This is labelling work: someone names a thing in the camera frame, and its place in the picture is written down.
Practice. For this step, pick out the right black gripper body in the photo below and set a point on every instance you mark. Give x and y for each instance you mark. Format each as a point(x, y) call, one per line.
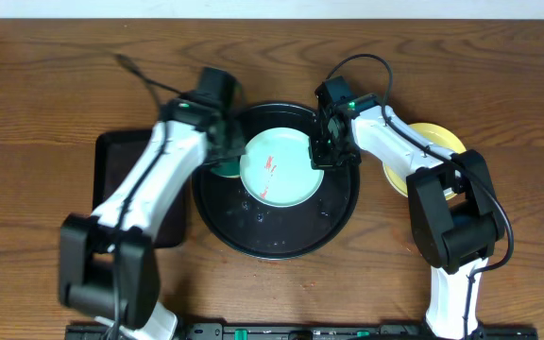
point(324, 154)

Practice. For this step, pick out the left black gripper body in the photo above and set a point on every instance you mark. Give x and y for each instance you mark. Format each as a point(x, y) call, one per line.
point(228, 143)

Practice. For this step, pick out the light blue plate top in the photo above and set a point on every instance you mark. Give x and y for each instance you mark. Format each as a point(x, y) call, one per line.
point(276, 168)

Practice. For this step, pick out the teal green sponge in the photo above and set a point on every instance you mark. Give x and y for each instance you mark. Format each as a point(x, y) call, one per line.
point(227, 169)

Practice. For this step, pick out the yellow plate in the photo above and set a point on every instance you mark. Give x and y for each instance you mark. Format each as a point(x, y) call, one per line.
point(436, 134)

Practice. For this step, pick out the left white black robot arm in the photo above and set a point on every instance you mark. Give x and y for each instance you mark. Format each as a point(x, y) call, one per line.
point(107, 263)

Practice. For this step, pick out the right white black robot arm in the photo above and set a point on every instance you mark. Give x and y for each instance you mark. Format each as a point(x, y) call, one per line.
point(455, 216)

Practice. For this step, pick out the rectangular black tray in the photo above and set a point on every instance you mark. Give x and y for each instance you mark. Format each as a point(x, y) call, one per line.
point(115, 153)

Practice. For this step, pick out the round black tray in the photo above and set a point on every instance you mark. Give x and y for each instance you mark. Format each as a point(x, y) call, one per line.
point(242, 222)

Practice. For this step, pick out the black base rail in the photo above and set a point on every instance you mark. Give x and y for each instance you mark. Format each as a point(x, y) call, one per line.
point(215, 331)

